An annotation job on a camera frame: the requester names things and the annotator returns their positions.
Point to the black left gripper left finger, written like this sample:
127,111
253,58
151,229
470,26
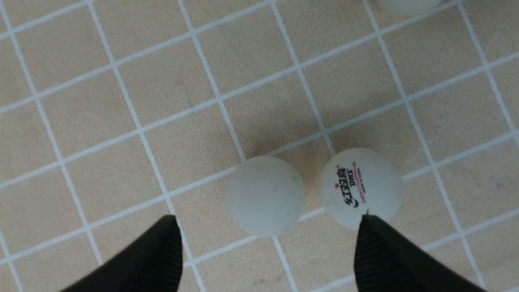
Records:
151,263

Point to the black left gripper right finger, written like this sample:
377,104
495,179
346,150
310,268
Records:
386,261

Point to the white ping-pong ball with logo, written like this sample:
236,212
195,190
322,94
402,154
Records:
357,182

